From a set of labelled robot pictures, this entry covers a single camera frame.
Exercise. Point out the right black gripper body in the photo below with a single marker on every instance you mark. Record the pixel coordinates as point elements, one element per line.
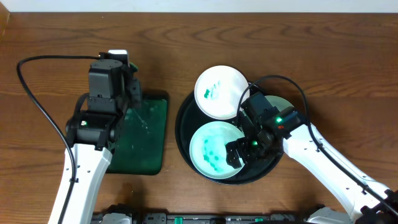
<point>255,147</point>

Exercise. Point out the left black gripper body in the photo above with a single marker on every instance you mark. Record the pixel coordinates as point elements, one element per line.
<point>134,88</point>

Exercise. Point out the pale green plate front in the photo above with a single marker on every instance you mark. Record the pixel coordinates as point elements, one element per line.
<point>208,149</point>

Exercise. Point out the pale green plate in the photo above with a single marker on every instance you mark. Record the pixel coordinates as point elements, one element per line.
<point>208,149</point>
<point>277,103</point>

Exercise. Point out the green scouring sponge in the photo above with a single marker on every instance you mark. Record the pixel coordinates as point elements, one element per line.
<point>133,67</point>

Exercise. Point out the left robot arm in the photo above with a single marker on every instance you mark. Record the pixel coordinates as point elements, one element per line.
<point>92,134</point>

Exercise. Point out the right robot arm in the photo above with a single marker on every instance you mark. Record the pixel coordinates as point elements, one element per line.
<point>364,199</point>

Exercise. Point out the black rectangular water tray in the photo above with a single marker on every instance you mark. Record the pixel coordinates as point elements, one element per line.
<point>140,149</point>

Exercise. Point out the black round tray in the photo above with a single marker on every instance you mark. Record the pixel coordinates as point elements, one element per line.
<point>189,119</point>

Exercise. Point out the pale green plate right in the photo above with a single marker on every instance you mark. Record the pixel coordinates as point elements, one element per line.
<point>277,103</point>

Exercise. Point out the white plate with green smear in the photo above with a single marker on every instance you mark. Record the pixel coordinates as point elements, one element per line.
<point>218,91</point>

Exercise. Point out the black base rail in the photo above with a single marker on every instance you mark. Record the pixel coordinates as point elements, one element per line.
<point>122,213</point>

